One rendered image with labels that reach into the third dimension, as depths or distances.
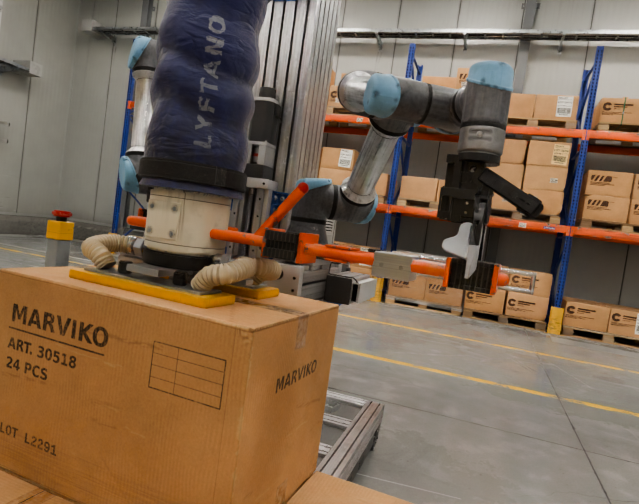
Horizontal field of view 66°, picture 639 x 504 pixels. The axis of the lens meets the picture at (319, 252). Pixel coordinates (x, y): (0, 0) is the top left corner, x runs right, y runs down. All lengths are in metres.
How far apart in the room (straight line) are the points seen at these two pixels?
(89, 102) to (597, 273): 11.35
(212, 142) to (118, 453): 0.60
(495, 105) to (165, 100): 0.62
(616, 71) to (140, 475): 9.67
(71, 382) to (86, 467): 0.16
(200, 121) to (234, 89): 0.10
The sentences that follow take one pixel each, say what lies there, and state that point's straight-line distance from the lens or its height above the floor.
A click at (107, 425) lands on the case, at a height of 0.71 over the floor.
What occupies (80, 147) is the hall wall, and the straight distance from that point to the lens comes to 13.33.
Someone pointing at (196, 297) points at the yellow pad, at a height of 0.96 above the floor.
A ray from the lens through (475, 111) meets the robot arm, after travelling 0.89.
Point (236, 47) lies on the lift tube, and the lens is 1.07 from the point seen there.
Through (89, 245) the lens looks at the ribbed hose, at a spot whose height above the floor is 1.01.
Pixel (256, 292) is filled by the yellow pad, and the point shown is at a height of 0.96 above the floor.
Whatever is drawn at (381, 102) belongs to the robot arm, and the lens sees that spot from 0.93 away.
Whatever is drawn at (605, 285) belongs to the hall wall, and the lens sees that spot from 9.63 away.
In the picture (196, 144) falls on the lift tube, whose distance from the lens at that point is 1.01.
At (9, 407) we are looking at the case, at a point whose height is 0.67.
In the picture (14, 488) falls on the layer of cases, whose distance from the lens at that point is 1.20.
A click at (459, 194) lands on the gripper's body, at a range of 0.87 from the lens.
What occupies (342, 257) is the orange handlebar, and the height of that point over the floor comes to 1.07.
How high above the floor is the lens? 1.12
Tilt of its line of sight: 3 degrees down
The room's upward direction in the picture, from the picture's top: 8 degrees clockwise
